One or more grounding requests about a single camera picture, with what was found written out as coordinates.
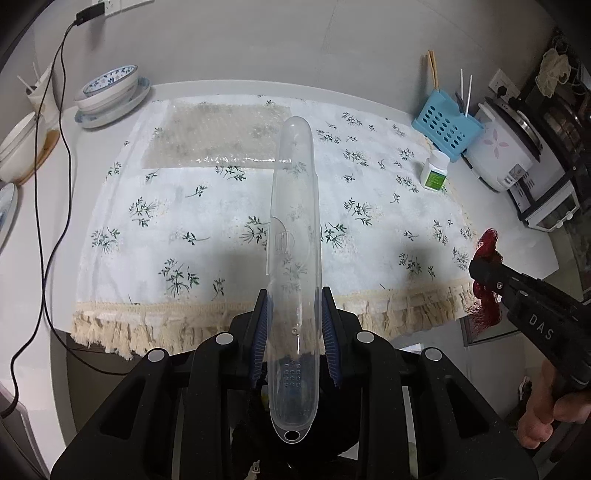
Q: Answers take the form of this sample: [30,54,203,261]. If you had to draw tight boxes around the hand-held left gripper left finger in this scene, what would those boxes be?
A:
[50,288,271,480]

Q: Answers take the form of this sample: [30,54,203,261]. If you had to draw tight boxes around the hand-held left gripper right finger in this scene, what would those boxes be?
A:
[321,286,540,480]

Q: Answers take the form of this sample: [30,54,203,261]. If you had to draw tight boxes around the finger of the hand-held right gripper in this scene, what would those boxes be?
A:
[468,257,527,306]

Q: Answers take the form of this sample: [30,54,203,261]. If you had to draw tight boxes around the red mesh net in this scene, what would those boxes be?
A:
[464,228,505,334]

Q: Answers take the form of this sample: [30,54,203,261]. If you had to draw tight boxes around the clear plastic case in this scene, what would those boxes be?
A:
[267,115,321,443]

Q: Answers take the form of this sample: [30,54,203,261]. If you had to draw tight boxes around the person's right hand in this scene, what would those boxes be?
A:
[516,357,591,450]

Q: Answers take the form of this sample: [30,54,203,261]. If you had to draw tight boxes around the toaster oven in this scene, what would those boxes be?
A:
[505,83,589,230]

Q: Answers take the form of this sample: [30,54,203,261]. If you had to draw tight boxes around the white bottle green label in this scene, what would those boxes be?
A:
[419,150,451,191]

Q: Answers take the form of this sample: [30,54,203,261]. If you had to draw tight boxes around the floral fringed tablecloth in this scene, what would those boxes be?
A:
[71,95,478,358]

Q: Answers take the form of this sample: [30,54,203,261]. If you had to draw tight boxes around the white floral rice cooker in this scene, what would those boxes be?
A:
[463,97,543,193]

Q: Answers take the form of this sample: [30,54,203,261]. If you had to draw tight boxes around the blue plastic utensil holder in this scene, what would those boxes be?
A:
[412,90,485,162]

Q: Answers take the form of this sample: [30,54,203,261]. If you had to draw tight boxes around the clear bubble wrap sheet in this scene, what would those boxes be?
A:
[141,102,293,171]

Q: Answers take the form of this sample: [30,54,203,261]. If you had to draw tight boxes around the stacked blue white bowls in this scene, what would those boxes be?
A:
[74,76,151,129]

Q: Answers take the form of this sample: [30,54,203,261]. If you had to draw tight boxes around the wooden trivet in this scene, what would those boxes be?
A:
[30,129,62,172]

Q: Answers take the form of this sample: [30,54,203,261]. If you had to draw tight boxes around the blue patterned plate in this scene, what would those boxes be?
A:
[0,182,19,253]

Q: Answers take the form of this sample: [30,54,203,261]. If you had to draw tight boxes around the blue patterned bowl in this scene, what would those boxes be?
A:
[83,65,139,97]

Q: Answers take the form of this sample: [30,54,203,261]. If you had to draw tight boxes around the white bowl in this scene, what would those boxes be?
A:
[0,111,44,184]

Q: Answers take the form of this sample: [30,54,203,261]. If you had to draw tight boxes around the white container with sticks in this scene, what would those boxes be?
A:
[17,62,63,139]

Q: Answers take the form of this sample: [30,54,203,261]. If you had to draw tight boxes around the black charger plug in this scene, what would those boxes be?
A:
[75,4,106,27]

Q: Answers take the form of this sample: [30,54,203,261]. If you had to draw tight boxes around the wall socket with black plug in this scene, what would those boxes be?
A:
[488,69,520,97]

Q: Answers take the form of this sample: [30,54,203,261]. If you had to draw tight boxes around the cream string net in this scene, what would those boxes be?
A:
[536,46,573,97]

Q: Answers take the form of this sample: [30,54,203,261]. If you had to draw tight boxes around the white wall socket panel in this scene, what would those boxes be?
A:
[99,0,155,17]

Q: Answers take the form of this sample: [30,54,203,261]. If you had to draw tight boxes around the black cable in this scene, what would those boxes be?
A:
[0,20,122,419]

